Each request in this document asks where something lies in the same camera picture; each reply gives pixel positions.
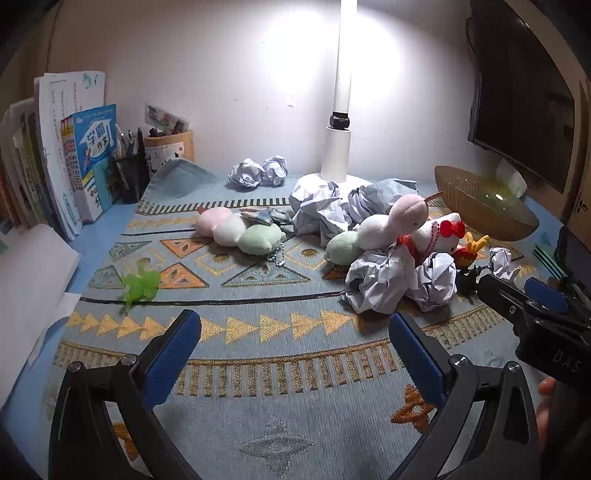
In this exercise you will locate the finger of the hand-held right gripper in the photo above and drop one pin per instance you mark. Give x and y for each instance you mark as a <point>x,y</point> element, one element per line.
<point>501,290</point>
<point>547,295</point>

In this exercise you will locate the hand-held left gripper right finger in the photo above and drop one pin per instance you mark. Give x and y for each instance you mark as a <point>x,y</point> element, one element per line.
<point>420,355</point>

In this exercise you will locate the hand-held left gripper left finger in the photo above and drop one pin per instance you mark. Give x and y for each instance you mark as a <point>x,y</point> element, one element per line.
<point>173,355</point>

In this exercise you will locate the small paper ball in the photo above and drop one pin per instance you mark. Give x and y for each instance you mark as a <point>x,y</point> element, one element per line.
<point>501,261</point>

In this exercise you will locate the small red yellow toy figure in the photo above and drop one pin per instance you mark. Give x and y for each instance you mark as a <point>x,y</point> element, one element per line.
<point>471,251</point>

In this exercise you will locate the white paper ball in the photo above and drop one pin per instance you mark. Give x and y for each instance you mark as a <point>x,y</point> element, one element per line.
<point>318,207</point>
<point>274,170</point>
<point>378,281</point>
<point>247,174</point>
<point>434,281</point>

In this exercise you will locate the white cat plush red bow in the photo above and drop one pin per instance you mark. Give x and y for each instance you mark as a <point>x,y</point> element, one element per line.
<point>438,240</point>

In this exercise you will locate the brown wicker bowl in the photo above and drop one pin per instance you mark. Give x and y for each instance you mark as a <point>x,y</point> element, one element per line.
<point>485,203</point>

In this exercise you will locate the pink white green dango plush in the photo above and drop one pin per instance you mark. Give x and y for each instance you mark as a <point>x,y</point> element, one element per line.
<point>231,228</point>
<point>376,230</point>

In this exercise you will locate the blue plaid fabric bow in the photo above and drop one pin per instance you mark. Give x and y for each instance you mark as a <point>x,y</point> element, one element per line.
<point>272,217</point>

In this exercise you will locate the person's right hand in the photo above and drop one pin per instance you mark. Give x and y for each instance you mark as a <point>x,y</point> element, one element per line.
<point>545,406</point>

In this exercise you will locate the white tissue pack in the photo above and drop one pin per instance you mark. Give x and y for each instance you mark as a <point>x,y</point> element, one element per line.
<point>510,177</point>

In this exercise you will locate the blue patterned woven mat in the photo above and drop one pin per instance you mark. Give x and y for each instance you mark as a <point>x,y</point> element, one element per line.
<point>277,300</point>

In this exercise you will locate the black mesh pen holder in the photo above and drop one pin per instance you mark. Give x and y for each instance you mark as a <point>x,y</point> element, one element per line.
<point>131,180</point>

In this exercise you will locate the black monitor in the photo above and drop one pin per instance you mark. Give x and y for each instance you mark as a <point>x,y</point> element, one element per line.
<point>521,92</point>

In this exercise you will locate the round wooden pen holder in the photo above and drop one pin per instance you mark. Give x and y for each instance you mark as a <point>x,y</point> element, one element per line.
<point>175,147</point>

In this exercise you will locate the white desk lamp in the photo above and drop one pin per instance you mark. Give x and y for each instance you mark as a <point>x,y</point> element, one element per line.
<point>336,152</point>

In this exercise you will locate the bundle of pens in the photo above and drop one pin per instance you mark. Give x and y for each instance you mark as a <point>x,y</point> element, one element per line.
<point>127,143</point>

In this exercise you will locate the bundle of dark markers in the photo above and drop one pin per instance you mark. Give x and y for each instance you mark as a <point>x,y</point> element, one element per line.
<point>154,132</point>

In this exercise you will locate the colourful printed card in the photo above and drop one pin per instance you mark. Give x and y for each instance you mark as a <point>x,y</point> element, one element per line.
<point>166,120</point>

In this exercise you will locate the row of upright books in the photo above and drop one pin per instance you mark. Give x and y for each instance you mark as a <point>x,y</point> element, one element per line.
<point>55,138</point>

